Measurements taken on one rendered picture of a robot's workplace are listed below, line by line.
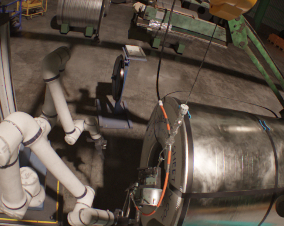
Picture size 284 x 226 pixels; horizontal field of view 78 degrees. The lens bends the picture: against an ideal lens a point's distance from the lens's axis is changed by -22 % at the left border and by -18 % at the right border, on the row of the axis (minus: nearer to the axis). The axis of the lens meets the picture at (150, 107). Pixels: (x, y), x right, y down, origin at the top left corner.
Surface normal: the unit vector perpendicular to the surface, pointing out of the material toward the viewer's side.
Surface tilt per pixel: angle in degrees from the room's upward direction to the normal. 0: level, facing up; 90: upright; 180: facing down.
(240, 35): 90
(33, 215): 0
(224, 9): 114
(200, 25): 90
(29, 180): 7
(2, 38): 90
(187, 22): 90
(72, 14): 101
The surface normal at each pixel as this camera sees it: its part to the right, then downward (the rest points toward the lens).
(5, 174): 0.27, 0.67
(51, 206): 0.25, -0.78
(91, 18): 0.04, 0.75
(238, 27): -0.08, 0.57
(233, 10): -0.02, 0.87
